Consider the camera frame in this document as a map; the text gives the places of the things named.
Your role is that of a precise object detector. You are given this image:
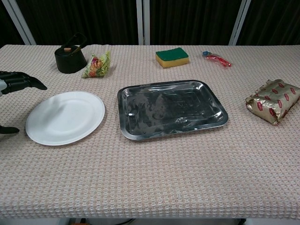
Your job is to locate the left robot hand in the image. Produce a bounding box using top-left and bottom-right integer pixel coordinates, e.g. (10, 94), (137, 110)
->
(0, 70), (48, 135)

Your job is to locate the white round plate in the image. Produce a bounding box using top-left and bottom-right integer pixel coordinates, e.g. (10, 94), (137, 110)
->
(25, 91), (105, 146)

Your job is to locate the rectangular metal tray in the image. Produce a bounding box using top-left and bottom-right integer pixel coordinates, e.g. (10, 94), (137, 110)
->
(117, 80), (229, 141)

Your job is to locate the green snack packet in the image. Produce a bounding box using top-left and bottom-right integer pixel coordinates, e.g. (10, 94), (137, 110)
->
(81, 51), (111, 79)

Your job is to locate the green and yellow sponge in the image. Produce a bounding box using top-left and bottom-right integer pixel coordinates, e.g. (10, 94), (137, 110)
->
(155, 47), (190, 69)

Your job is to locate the beige waffle tablecloth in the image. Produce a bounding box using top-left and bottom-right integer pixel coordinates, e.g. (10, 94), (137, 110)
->
(0, 44), (300, 220)

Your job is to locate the red wrapped candy packet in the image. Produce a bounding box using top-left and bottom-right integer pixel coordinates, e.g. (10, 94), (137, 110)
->
(202, 51), (233, 68)

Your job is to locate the gold foil snack package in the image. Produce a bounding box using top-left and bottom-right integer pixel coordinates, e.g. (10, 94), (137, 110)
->
(245, 79), (300, 125)

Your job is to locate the black teapot with handle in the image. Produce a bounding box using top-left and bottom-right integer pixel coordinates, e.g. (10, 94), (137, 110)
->
(54, 32), (88, 74)

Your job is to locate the white partition frame post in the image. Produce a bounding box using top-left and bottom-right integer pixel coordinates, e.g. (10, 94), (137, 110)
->
(228, 0), (252, 46)
(4, 0), (36, 45)
(136, 0), (151, 45)

